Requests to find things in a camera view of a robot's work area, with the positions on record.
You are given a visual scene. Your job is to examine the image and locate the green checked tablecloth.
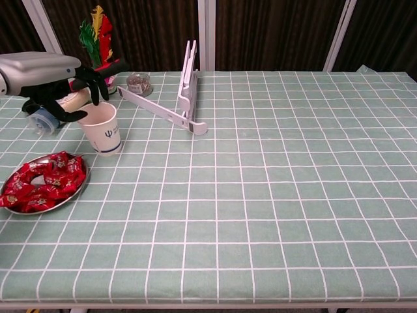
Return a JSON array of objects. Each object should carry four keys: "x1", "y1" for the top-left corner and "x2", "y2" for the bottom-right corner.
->
[{"x1": 0, "y1": 65, "x2": 417, "y2": 303}]

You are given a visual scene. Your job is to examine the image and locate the white paper cup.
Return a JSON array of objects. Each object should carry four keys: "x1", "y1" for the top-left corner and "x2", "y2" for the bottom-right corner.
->
[{"x1": 77, "y1": 101, "x2": 122, "y2": 157}]

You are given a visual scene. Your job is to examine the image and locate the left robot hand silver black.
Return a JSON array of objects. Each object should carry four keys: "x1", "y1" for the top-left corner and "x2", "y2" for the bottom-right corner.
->
[{"x1": 0, "y1": 51, "x2": 111, "y2": 124}]

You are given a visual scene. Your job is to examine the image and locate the mayonnaise squeeze bottle blue cap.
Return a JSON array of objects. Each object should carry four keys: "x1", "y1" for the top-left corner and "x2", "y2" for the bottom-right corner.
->
[{"x1": 26, "y1": 89, "x2": 92, "y2": 136}]

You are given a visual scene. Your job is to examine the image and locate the dark brown curtain panel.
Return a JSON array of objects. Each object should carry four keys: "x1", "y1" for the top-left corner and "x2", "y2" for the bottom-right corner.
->
[
  {"x1": 332, "y1": 0, "x2": 417, "y2": 81},
  {"x1": 0, "y1": 0, "x2": 55, "y2": 72},
  {"x1": 42, "y1": 0, "x2": 200, "y2": 72},
  {"x1": 214, "y1": 0, "x2": 346, "y2": 72}
]

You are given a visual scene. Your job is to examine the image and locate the red candies heap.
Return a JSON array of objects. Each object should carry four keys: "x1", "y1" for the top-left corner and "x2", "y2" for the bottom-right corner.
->
[{"x1": 0, "y1": 150, "x2": 87, "y2": 215}]

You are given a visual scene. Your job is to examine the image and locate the clear jar of paper clips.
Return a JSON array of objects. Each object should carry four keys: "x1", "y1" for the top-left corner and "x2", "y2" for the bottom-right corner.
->
[{"x1": 126, "y1": 73, "x2": 154, "y2": 97}]

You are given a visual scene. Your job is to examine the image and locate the round silver metal plate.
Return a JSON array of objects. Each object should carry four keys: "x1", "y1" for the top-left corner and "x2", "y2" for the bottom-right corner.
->
[{"x1": 1, "y1": 153, "x2": 89, "y2": 216}]

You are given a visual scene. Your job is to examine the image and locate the white partition frame post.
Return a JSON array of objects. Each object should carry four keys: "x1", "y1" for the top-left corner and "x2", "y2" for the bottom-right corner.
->
[
  {"x1": 197, "y1": 0, "x2": 216, "y2": 71},
  {"x1": 323, "y1": 0, "x2": 358, "y2": 72},
  {"x1": 22, "y1": 0, "x2": 70, "y2": 71}
]

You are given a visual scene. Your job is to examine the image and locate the colourful feather shuttlecock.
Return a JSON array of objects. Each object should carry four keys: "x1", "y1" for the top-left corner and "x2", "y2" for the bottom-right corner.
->
[{"x1": 79, "y1": 5, "x2": 118, "y2": 95}]

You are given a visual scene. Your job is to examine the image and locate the red black claw hammer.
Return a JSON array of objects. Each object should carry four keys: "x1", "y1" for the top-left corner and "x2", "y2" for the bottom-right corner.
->
[{"x1": 22, "y1": 59, "x2": 130, "y2": 115}]

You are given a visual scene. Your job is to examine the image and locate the white table frame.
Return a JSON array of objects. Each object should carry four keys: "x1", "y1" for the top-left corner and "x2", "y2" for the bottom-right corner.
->
[{"x1": 0, "y1": 301, "x2": 417, "y2": 313}]

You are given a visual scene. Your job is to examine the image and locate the white folding laptop stand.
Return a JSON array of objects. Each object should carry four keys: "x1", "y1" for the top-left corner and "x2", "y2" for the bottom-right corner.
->
[{"x1": 117, "y1": 39, "x2": 209, "y2": 135}]

